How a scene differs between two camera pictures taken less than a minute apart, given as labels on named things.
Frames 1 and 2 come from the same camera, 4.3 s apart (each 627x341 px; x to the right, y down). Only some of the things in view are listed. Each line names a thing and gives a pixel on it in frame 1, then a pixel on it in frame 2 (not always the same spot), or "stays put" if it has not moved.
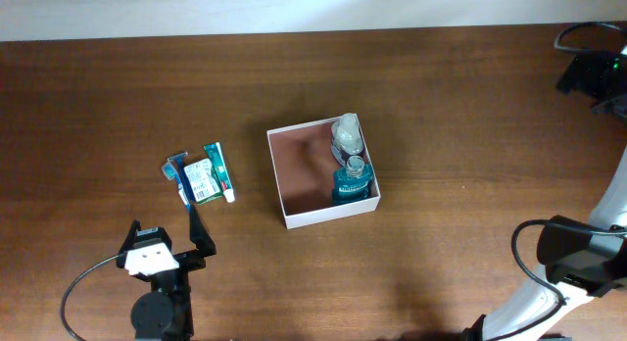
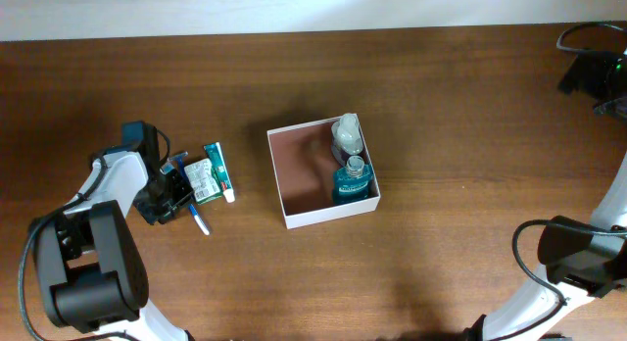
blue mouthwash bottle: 353,183 stays put
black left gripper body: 175,282 → 158,197
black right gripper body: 600,74 stays put
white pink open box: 304,166 stays put
